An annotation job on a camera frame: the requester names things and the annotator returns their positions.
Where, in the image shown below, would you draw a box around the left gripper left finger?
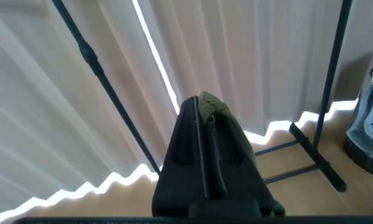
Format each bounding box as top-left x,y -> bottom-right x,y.
151,95 -> 210,218

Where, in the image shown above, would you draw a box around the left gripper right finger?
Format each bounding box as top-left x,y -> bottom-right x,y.
205,116 -> 275,217

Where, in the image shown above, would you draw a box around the green printed shirt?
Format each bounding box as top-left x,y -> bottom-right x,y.
198,90 -> 287,218

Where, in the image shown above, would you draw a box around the white laundry basket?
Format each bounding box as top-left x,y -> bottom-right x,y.
344,37 -> 373,179

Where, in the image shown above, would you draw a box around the black clothes rack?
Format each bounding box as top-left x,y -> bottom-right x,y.
51,0 -> 354,193

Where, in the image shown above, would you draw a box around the pale grey shorts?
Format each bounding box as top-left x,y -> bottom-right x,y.
346,39 -> 373,156

